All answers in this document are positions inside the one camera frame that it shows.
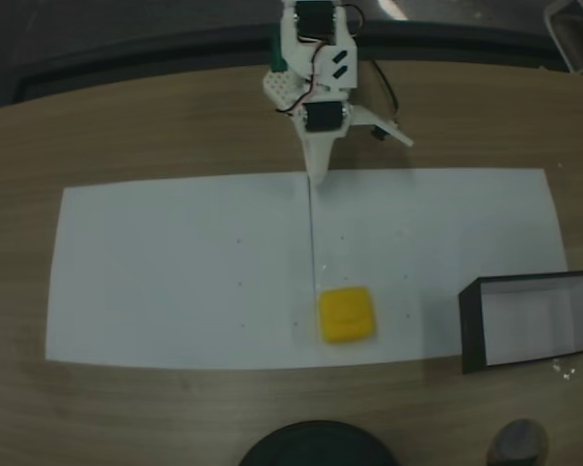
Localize yellow square block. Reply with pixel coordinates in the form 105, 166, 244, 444
318, 285, 380, 346

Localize brown box white inside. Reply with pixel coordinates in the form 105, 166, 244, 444
458, 269, 583, 376

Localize white paper sheet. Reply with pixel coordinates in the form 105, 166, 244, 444
46, 173, 318, 371
308, 167, 570, 368

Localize black round stand base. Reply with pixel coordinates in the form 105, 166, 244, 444
237, 419, 397, 466

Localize small white crumbs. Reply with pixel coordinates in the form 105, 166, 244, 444
552, 357, 578, 383

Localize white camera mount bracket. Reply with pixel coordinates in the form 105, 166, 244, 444
349, 102, 415, 148

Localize black power cable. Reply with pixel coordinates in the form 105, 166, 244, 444
368, 58, 402, 122

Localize white metal chair frame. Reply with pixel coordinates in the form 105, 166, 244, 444
543, 0, 583, 77

